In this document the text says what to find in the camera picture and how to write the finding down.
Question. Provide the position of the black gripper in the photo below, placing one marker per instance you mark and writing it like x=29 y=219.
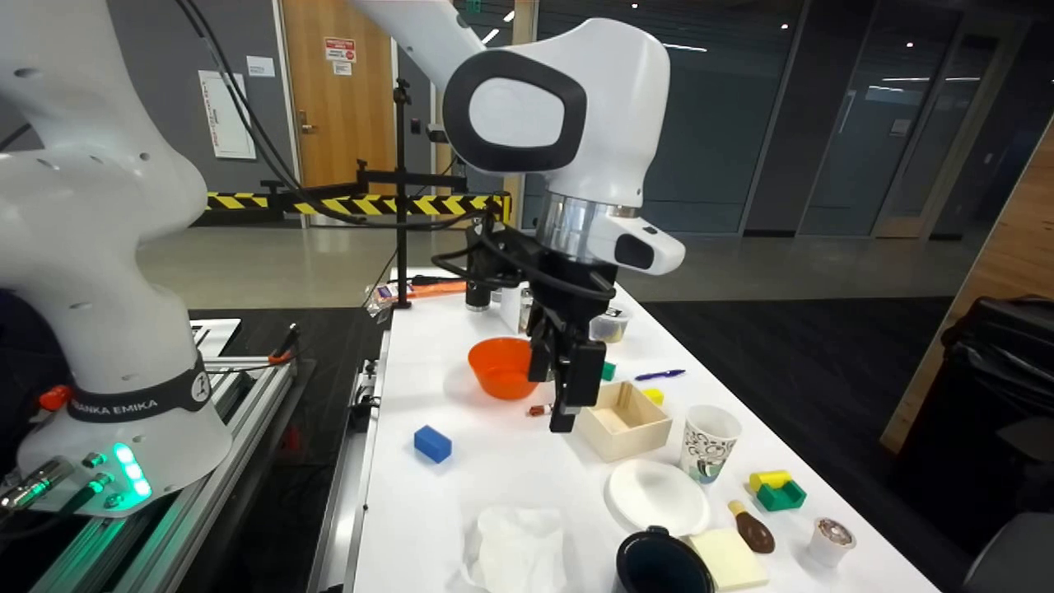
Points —
x=571 y=308

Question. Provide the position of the white tissue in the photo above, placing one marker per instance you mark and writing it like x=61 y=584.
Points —
x=516 y=549

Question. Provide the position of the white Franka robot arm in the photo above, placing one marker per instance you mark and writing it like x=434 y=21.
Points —
x=100 y=219

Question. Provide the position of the green block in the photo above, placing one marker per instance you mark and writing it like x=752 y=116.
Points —
x=607 y=373
x=782 y=499

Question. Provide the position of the small red marker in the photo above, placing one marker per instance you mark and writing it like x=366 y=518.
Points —
x=536 y=410

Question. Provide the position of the light wooden box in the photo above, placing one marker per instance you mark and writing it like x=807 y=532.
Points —
x=628 y=429

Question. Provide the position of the yellow block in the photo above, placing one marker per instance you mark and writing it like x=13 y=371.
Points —
x=653 y=395
x=769 y=477

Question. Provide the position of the orange plastic bowl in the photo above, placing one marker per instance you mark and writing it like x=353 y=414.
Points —
x=500 y=365

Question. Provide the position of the purple pen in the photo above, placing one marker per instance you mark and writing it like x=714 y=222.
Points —
x=661 y=373

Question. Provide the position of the white round plate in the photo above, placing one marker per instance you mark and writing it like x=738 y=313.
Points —
x=658 y=494

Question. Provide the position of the printed paper cup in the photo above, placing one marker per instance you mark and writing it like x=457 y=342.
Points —
x=711 y=445

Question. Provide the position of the blue block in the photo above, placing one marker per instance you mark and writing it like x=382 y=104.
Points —
x=434 y=443

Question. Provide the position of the orange marker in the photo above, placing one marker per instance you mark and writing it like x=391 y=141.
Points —
x=440 y=287

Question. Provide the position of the dark green speckled mug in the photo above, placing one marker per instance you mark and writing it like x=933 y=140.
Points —
x=661 y=562

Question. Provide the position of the pale yellow sticky pad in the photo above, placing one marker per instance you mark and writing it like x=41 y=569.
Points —
x=730 y=559

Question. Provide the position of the yellow black caution barrier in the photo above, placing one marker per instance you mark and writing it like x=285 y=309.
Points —
x=365 y=204

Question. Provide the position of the wooden door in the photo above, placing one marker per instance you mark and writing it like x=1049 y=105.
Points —
x=331 y=119

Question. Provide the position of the red white door sign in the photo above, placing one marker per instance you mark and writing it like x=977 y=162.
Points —
x=339 y=57

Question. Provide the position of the black bin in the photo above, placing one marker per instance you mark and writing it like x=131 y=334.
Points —
x=1005 y=373

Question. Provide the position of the black camera stand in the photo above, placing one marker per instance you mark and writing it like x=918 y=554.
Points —
x=404 y=184

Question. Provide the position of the aluminium rail frame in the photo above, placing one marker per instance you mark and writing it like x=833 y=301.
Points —
x=209 y=473

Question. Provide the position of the white wall paper sheet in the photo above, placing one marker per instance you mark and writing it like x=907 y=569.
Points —
x=230 y=116

